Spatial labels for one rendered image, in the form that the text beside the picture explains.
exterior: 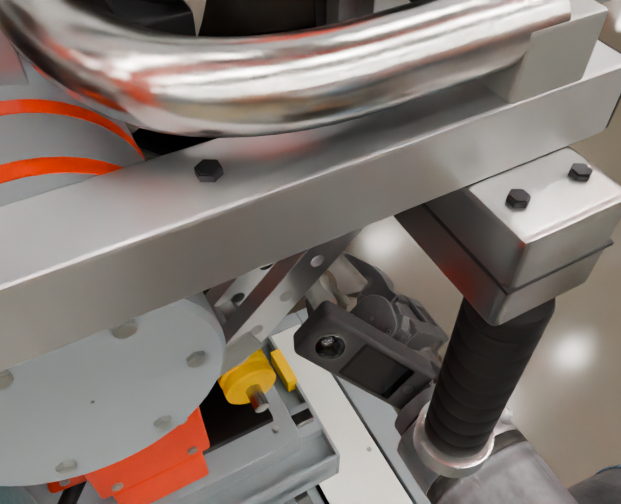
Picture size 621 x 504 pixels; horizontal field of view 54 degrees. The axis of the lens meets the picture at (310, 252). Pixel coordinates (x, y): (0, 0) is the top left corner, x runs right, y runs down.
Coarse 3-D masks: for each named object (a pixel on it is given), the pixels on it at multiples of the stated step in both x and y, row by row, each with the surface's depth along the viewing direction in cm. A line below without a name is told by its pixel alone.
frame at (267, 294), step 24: (336, 0) 41; (360, 0) 39; (384, 0) 38; (408, 0) 38; (336, 240) 52; (288, 264) 52; (312, 264) 54; (216, 288) 57; (240, 288) 57; (264, 288) 53; (288, 288) 54; (216, 312) 57; (240, 312) 55; (264, 312) 54; (240, 336) 55; (264, 336) 57; (240, 360) 57
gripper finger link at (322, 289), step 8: (320, 280) 58; (328, 280) 59; (312, 288) 59; (320, 288) 58; (328, 288) 59; (336, 288) 62; (312, 296) 58; (320, 296) 58; (328, 296) 57; (336, 296) 57; (344, 296) 63; (312, 304) 58; (336, 304) 56; (344, 304) 57
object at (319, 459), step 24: (288, 384) 102; (288, 408) 103; (312, 408) 100; (312, 432) 98; (288, 456) 97; (312, 456) 97; (336, 456) 95; (264, 480) 95; (288, 480) 92; (312, 480) 97
